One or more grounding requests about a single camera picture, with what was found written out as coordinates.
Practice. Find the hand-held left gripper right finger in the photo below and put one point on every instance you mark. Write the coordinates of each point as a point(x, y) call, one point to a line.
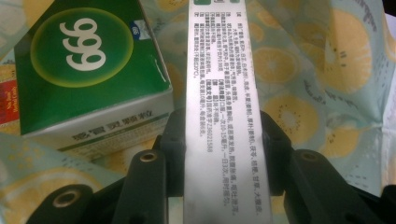
point(275, 149)

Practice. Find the orange slice print cloth bag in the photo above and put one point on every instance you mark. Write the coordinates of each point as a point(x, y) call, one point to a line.
point(327, 93)

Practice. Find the wide green white box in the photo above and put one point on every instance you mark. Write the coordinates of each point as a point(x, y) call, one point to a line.
point(81, 68)

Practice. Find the tall green white box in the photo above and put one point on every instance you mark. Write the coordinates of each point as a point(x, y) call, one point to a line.
point(222, 102)

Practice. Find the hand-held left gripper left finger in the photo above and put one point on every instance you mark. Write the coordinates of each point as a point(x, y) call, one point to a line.
point(174, 146)

